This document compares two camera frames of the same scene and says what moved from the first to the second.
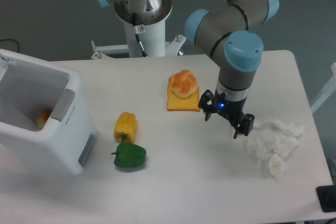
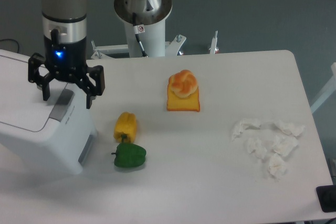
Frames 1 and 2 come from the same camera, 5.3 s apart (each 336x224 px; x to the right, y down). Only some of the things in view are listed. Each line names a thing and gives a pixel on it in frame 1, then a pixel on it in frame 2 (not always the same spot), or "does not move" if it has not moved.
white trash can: [44, 117] does not move
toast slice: [190, 103] does not move
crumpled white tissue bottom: [277, 166] does not move
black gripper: [232, 109] -> [66, 62]
